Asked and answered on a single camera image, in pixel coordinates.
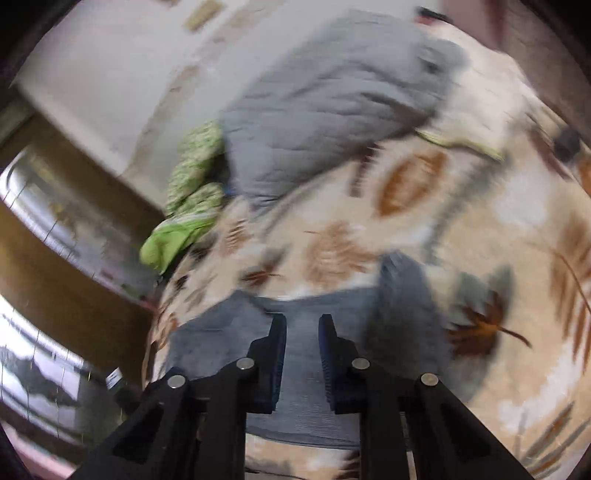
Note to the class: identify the green patterned quilt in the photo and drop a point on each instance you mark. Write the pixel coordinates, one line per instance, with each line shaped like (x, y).
(194, 203)

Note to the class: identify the beige double light switch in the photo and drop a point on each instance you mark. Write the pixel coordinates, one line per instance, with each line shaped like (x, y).
(202, 14)

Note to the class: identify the grey quilted pillow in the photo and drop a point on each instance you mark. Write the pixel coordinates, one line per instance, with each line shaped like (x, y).
(323, 106)

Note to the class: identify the leaf print blanket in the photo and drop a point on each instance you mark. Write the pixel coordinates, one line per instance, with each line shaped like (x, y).
(508, 207)

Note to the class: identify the white cloth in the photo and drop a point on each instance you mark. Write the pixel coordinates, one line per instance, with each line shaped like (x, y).
(489, 101)

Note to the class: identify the grey denim pants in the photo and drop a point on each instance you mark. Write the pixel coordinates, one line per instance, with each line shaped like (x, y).
(302, 369)

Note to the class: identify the wooden door with glass panel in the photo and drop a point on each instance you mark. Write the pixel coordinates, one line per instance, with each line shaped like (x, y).
(69, 286)

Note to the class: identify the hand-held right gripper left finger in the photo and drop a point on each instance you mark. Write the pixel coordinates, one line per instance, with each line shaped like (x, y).
(277, 364)

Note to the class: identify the small black object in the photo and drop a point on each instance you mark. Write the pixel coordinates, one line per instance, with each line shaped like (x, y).
(567, 142)

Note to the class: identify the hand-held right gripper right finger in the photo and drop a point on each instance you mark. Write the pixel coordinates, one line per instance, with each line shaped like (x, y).
(330, 369)

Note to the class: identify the brown headboard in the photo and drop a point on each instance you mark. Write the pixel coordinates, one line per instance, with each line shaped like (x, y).
(531, 32)

